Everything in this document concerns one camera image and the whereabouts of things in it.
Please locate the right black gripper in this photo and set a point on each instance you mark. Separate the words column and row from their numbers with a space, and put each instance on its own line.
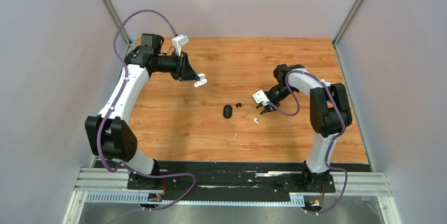
column 264, row 110

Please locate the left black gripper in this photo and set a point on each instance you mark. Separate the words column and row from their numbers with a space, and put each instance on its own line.
column 184, row 71

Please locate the black earbud charging case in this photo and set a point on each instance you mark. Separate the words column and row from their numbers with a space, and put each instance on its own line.
column 227, row 111

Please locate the white earbud charging case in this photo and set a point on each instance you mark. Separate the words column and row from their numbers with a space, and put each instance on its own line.
column 201, row 80

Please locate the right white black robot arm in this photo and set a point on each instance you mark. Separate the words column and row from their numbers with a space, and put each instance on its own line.
column 329, row 113

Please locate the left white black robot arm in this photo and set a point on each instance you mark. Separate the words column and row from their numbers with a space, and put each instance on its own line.
column 109, row 133

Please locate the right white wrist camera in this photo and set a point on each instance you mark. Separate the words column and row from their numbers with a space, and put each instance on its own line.
column 260, row 98

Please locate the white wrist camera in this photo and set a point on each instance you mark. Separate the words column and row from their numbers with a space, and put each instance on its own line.
column 260, row 98
column 178, row 42

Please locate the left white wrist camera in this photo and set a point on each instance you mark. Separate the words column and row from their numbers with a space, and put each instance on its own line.
column 178, row 42

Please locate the left aluminium corner post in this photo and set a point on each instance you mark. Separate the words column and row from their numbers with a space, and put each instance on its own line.
column 108, row 6

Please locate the aluminium corner post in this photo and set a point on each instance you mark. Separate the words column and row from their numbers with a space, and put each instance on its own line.
column 108, row 6
column 346, row 23

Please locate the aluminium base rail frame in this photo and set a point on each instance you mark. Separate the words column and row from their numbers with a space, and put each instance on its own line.
column 235, row 184

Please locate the right aluminium corner post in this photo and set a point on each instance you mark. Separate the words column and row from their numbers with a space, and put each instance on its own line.
column 346, row 23

